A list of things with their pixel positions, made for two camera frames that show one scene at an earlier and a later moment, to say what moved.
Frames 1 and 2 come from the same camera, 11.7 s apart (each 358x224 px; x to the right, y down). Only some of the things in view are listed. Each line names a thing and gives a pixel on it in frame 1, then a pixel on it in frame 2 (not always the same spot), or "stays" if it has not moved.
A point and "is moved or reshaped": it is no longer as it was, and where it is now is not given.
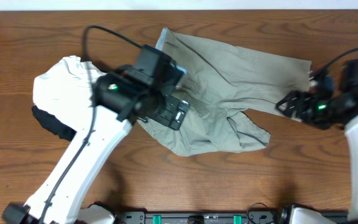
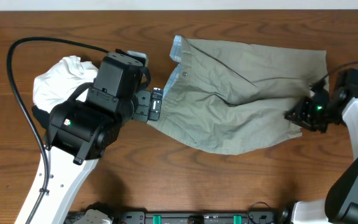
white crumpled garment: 64,91 stays
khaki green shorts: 220,83 is moved or reshaped
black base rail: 213,217 stays
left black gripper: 173,111 → 148,106
